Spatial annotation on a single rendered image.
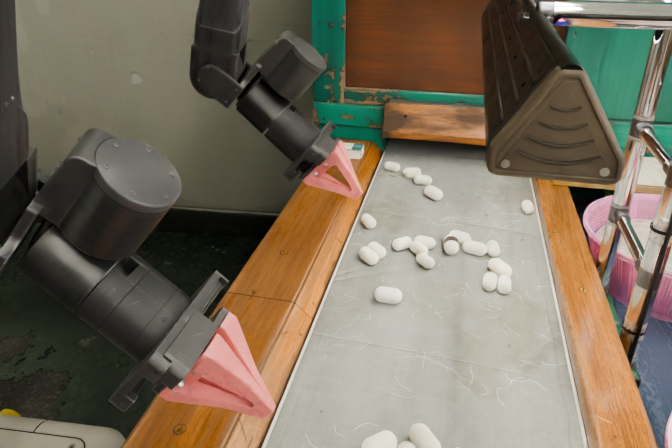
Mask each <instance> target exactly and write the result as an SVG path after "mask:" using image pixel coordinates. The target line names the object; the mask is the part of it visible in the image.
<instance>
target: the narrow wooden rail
mask: <svg viewBox="0 0 672 448"><path fill-rule="evenodd" d="M531 179H532V184H533V189H534V194H535V198H536V203H537V208H538V213H539V217H540V222H541V227H542V232H543V236H544V241H545V246H546V251H547V255H548V260H549V265H550V270H551V274H552V279H553V284H554V289H555V293H556V298H557V303H558V308H559V312H560V317H561V322H562V327H563V331H564V336H565V341H566V346H567V350H568V355H569V360H570V364H571V369H572V374H573V379H574V383H575V388H576V393H577V398H578V402H579V407H580V412H581V417H582V421H583V426H584V431H585V436H586V440H587V445H588V448H658V446H657V443H656V440H655V437H654V434H653V431H652V428H651V425H650V422H649V419H648V416H647V413H646V410H645V407H644V404H643V401H642V398H641V396H640V393H639V390H638V387H637V384H636V381H635V378H634V375H633V372H632V370H631V367H630V364H629V361H628V359H627V356H626V353H625V351H624V348H623V345H622V343H621V340H620V337H619V334H618V330H617V327H616V324H615V321H614V318H613V315H612V312H611V309H610V306H609V303H608V300H607V297H606V294H605V291H604V288H603V286H602V283H601V280H600V277H599V274H598V271H597V268H596V265H595V262H594V260H593V257H592V254H591V251H590V248H589V245H588V242H587V239H586V236H585V233H584V231H583V228H582V225H581V222H580V219H579V216H578V213H577V210H576V207H575V205H574V202H573V199H572V196H571V193H570V190H569V187H568V186H562V185H552V183H551V180H545V179H534V178H531Z"/></svg>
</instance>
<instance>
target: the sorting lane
mask: <svg viewBox="0 0 672 448"><path fill-rule="evenodd" d="M387 161H390V162H396V163H398V164H399V165H400V169H399V170H398V171H396V172H395V171H389V170H386V169H385V168H384V164H385V162H387ZM415 167H417V168H419V169H420V170H421V175H428V176H430V177H431V178H432V183H431V184H430V185H432V186H434V187H436V188H438V189H440V190H441V191H442V193H443V196H442V198H441V199H440V200H438V201H435V200H433V199H431V198H429V197H427V196H426V195H425V194H424V189H425V187H426V185H417V184H415V182H414V177H413V178H407V177H405V176H404V175H403V171H404V169H405V168H415ZM524 200H529V201H531V202H532V204H533V207H534V211H533V213H532V214H529V215H527V214H525V213H524V212H523V210H522V207H521V204H522V202H523V201H524ZM364 214H370V215H371V216H372V217H373V218H374V219H375V220H376V226H375V227H374V228H372V229H369V228H367V227H366V226H365V225H364V224H363V223H362V222H361V217H362V215H364ZM452 230H459V231H462V232H466V233H468V234H469V235H470V236H471V241H475V242H481V243H484V244H485V245H486V244H487V242H488V241H490V240H494V241H496V242H497V243H498V245H499V248H500V254H499V256H497V257H490V256H489V255H488V253H487V252H486V254H485V255H483V256H478V255H474V254H468V253H466V252H465V251H464V250H463V245H461V244H459V250H458V252H457V253H456V254H454V255H450V254H447V253H446V252H445V250H444V243H443V242H444V239H445V237H446V236H447V235H449V233H450V232H451V231H452ZM419 235H422V236H427V237H431V238H433V239H434V240H435V242H436V245H435V247H434V248H433V249H428V254H427V255H428V256H429V257H431V258H433V259H434V261H435V265H434V267H433V268H431V269H426V268H424V267H423V266H422V265H420V264H419V263H418V262H417V261H416V256H417V255H416V254H415V253H413V252H412V251H411V250H410V247H409V248H406V249H403V250H400V251H397V250H395V249H394V248H393V246H392V243H393V241H394V240H395V239H398V238H402V237H405V236H408V237H410V238H411V240H412V242H413V241H414V240H415V238H416V237H417V236H419ZM371 242H377V243H378V244H380V245H381V246H383V247H384V248H385V250H386V255H385V256H384V257H383V258H381V259H379V260H378V262H377V263H376V264H374V265H369V264H368V263H366V262H365V261H364V260H363V259H361V258H360V256H359V251H360V249H361V248H362V247H368V244H369V243H371ZM492 258H499V259H501V260H502V261H503V262H505V263H506V264H508V265H509V266H510V267H511V269H512V274H511V276H510V279H511V291H510V292H509V293H508V294H502V293H500V292H499V291H498V279H497V283H496V288H495V289H494V290H493V291H486V290H485V289H484V288H483V286H482V282H483V278H484V275H485V274H486V273H487V272H491V271H490V270H489V268H488V262H489V261H490V260H491V259H492ZM381 286H384V287H392V288H397V289H399V290H400V291H401V293H402V299H401V301H400V302H399V303H397V304H390V303H382V302H379V301H377V300H376V299H375V297H374V292H375V290H376V289H377V288H378V287H381ZM416 423H423V424H425V425H426V426H428V428H429V429H430V430H431V432H432V433H433V434H434V436H435V437H436V438H437V439H438V441H439V442H440V444H441V448H588V445H587V440H586V436H585V431H584V426H583V421H582V417H581V412H580V407H579V402H578V398H577V393H576V388H575V383H574V379H573V374H572V369H571V364H570V360H569V355H568V350H567V346H566V341H565V336H564V331H563V327H562V322H561V317H560V312H559V308H558V303H557V298H556V293H555V289H554V284H553V279H552V274H551V270H550V265H549V260H548V255H547V251H546V246H545V241H544V236H543V232H542V227H541V222H540V217H539V213H538V208H537V203H536V198H535V194H534V189H533V184H532V179H531V178H523V177H512V176H501V175H495V174H492V173H490V172H489V171H488V169H487V166H486V160H479V159H468V158H456V157H444V156H432V155H420V154H408V153H396V152H385V151H384V153H383V155H382V157H381V160H380V162H379V165H378V167H377V170H376V172H375V174H374V177H373V179H372V182H371V184H370V186H369V189H368V191H367V194H366V196H365V199H364V201H363V203H362V206H361V208H360V211H359V213H358V216H357V218H356V220H355V223H354V225H353V228H352V230H351V233H350V235H349V237H348V240H347V242H346V245H345V247H344V249H343V252H342V254H341V257H340V259H339V262H338V264H337V266H336V269H335V271H334V274H333V276H332V279H331V281H330V283H329V286H328V288H327V291H326V293H325V296H324V298H323V300H322V303H321V305H320V308H319V310H318V312H317V315H316V317H315V320H314V322H313V325H312V327H311V329H310V332H309V334H308V337H307V339H306V342H305V344H304V346H303V349H302V351H301V354H300V356H299V359H298V361H297V363H296V366H295V368H294V371H293V373H292V375H291V378H290V380H289V383H288V385H287V388H286V390H285V392H284V395H283V397H282V400H281V402H280V405H279V407H278V409H277V412H276V414H275V417H274V419H273V422H272V424H271V426H270V429H269V431H268V434H267V436H266V438H265V441H264V443H263V446H262V448H361V445H362V442H363V441H364V440H365V439H366V438H368V437H370V436H373V435H375V434H377V433H379V432H381V431H385V430H387V431H390V432H392V433H393V434H394V435H395V436H396V438H397V447H396V448H398V446H399V444H400V443H401V442H403V441H409V442H411V441H410V438H409V430H410V428H411V427H412V426H413V425H414V424H416ZM411 443H412V442H411Z"/></svg>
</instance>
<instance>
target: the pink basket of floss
mask: <svg viewBox="0 0 672 448"><path fill-rule="evenodd" d="M660 196H661V195H658V194H646V193H634V196H633V200H632V203H631V207H630V211H629V214H630V215H629V216H630V218H631V219H643V220H644V219H646V220H653V217H654V216H655V214H654V212H655V213H656V209H657V206H658V202H659V199H660ZM612 198H613V195H611V196H607V197H603V198H600V199H598V200H596V201H594V202H592V203H591V204H590V205H589V206H588V207H587V208H586V210H585V212H584V215H583V225H584V228H585V230H586V232H587V233H588V238H589V244H590V251H591V254H592V257H593V260H594V262H595V265H596V262H597V258H598V254H599V250H600V246H601V242H602V240H601V239H600V238H599V237H598V236H597V235H596V234H595V233H596V232H597V231H598V230H599V229H600V228H601V227H603V226H604V225H606V222H607V218H608V214H609V209H610V206H611V202H612ZM638 200H639V202H638ZM641 200H642V202H641ZM644 201H645V202H644ZM647 201H648V202H647ZM649 201H651V202H649ZM652 201H654V203H652ZM655 201H656V202H657V203H655ZM638 203H639V205H638ZM641 203H642V205H641ZM643 203H645V204H644V205H643ZM646 203H647V205H646ZM649 204H650V205H649ZM652 204H653V205H652ZM655 204H656V206H655ZM638 206H639V207H638ZM640 206H641V207H640ZM643 206H644V207H643ZM646 206H647V208H646ZM649 206H650V208H649ZM652 207H653V208H652ZM654 207H656V208H654ZM637 208H638V210H637ZM640 209H641V210H640ZM643 209H644V210H643ZM646 209H647V210H646ZM648 209H650V210H648ZM651 209H652V211H651ZM654 209H655V211H654ZM637 211H638V212H637ZM640 211H641V213H640ZM643 211H644V212H643ZM645 211H646V213H645ZM642 212H643V213H642ZM648 212H649V213H648ZM651 212H652V213H651ZM637 214H638V215H637ZM642 214H643V215H642ZM645 214H646V215H645ZM648 214H649V216H648ZM650 214H651V215H652V216H650ZM653 215H654V216H653ZM637 216H638V218H637ZM639 216H640V218H639ZM642 217H643V218H642ZM645 217H646V218H645ZM647 217H648V218H647ZM650 217H651V219H650ZM634 271H635V272H634ZM637 274H638V273H637V271H636V268H635V261H634V259H632V258H630V257H628V256H626V255H624V254H622V253H620V252H618V256H617V259H616V263H615V267H614V271H613V274H612V278H611V282H610V286H609V292H610V295H611V296H612V297H613V298H614V299H616V300H617V301H619V302H620V303H622V304H624V305H625V306H627V307H628V305H629V302H630V298H631V295H632V291H633V288H634V285H635V281H636V278H637ZM663 277H664V278H663ZM663 277H662V280H661V283H660V286H659V289H658V292H657V296H656V299H655V302H654V305H653V308H652V311H651V314H650V317H653V318H656V319H659V320H663V321H667V322H671V323H672V273H670V272H667V271H664V273H663ZM633 280H634V281H633ZM668 281H669V282H668ZM667 283H668V284H667ZM662 284H663V285H662ZM661 286H662V287H661ZM669 286H670V287H669ZM664 287H665V288H664ZM658 299H659V300H658Z"/></svg>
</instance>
